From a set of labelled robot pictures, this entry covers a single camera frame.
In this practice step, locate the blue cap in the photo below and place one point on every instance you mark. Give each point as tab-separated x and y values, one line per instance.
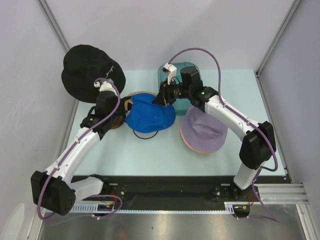
146	117

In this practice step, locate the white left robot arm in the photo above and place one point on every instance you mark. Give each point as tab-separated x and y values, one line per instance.
53	188

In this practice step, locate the pink bucket hat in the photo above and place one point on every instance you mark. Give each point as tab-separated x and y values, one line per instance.
192	148

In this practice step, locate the purple bucket hat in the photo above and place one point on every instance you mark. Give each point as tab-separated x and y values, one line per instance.
203	131

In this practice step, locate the black bucket hat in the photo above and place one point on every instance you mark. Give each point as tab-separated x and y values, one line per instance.
82	65

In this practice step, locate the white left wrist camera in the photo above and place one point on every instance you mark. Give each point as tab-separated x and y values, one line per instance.
104	84

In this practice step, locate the brown round stand base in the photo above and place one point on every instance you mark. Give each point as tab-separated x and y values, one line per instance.
118	122

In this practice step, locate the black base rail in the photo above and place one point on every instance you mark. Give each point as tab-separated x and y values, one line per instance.
184	193

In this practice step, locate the beige hat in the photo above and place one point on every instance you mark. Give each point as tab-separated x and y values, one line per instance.
127	102

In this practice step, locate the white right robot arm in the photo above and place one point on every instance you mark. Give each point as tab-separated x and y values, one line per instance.
258	143

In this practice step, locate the teal plastic basket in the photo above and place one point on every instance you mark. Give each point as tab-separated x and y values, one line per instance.
181	106

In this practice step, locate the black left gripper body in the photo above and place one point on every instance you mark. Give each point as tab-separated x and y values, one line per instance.
120	110

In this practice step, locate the black wire hat stand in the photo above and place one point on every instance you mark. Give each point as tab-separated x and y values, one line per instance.
145	136

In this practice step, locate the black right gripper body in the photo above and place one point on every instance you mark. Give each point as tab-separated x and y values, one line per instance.
174	91

